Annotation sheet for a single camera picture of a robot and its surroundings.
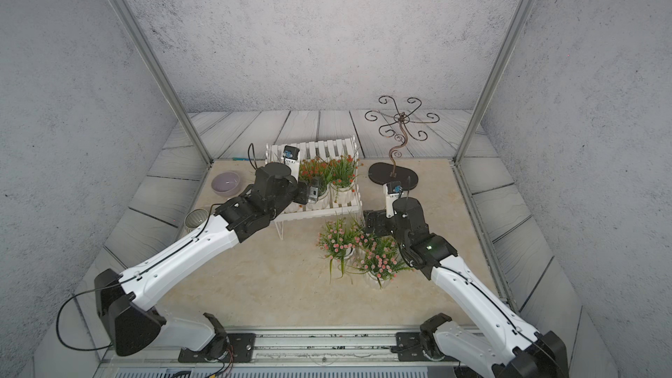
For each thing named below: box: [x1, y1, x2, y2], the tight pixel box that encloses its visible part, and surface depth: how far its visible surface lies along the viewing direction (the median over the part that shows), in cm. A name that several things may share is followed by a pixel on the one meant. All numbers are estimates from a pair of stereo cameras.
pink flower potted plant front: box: [350, 232, 415, 290], surface depth 77 cm
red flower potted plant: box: [328, 154, 364, 205], surface depth 85 cm
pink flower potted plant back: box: [364, 232, 392, 251], surface depth 81 cm
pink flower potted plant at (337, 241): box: [315, 217, 360, 285], surface depth 82 cm
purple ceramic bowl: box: [210, 170, 241, 197], surface depth 110 cm
